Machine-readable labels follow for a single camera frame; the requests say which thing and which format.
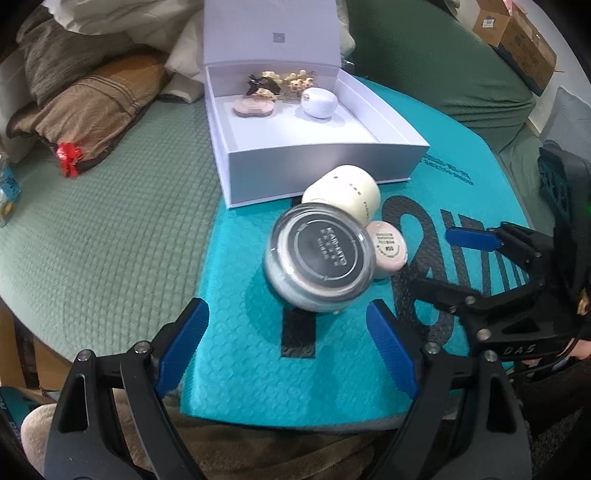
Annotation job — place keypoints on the printed glass jar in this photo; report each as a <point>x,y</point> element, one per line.
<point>8,189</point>

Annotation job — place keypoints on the tan striped pillow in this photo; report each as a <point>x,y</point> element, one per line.
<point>92,101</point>

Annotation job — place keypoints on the beige fleece blanket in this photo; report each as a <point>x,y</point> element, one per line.
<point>254,447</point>

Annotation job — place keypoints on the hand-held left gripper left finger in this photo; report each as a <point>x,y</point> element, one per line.
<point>184,341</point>

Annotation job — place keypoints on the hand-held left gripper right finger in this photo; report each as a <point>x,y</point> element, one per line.
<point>392,350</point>

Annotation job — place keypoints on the large cardboard box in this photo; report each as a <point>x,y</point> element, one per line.
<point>528,46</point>

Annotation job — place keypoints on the black bear hair claw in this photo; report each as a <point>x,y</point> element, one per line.
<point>263,85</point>

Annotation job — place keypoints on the teal bubble mailer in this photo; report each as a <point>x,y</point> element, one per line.
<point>258,369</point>

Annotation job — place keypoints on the light grey cushion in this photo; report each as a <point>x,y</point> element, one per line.
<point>572,115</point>

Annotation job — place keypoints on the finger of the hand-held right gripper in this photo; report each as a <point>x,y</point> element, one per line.
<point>443,290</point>
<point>471,237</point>

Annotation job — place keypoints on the grey-brown heathered pillow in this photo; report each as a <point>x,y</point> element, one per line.
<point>69,50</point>

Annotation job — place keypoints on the gold bear hair claw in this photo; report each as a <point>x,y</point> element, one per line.
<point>300,83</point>

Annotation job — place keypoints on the small open cardboard box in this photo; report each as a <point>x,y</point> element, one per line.
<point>491,21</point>

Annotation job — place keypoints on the white hinged gift box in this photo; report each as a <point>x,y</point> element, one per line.
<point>286,138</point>

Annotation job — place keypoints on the glass powder jar pink lid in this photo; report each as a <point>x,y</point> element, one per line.
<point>318,254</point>

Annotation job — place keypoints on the pink round compact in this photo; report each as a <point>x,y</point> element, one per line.
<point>254,107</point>
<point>388,247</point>

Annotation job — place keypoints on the green covered sofa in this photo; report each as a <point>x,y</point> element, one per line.
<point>115,230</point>

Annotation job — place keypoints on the cream cosmetic jar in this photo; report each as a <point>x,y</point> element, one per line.
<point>346,191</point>

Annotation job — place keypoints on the person's right hand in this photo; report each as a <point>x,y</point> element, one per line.
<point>582,350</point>

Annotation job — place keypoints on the white round case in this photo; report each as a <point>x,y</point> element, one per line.
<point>318,102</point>

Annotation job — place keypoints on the red ribbon bow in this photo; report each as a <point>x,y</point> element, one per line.
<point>69,159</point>

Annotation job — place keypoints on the teal packet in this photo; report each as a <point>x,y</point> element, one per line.
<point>23,410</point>

